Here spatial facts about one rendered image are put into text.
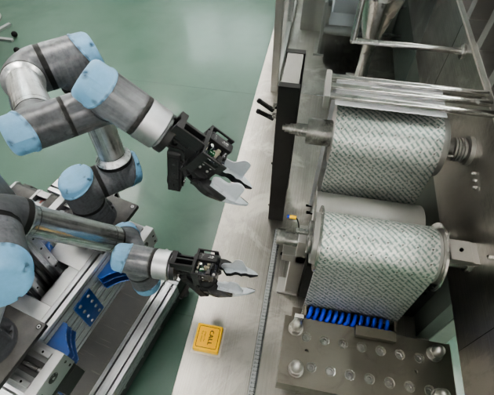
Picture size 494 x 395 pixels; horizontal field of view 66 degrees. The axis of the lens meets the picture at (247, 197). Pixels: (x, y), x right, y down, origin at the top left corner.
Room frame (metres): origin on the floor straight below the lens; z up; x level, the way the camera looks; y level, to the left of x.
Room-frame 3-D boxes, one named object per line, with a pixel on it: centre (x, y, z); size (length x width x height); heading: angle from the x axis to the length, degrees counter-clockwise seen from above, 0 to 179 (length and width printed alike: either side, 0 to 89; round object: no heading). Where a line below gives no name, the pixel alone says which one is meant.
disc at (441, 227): (0.40, -0.40, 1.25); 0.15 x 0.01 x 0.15; 169
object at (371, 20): (1.13, -0.39, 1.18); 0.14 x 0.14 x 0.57
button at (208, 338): (0.33, 0.11, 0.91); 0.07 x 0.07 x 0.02; 79
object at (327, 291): (0.36, -0.26, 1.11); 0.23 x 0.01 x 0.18; 79
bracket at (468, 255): (0.39, -0.45, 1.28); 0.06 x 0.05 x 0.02; 79
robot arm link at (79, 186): (0.81, 0.55, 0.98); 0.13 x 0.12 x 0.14; 122
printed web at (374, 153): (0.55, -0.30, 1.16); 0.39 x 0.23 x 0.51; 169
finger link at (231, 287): (0.39, 0.03, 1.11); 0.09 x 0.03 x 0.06; 70
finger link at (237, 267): (0.45, 0.02, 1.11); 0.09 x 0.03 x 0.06; 88
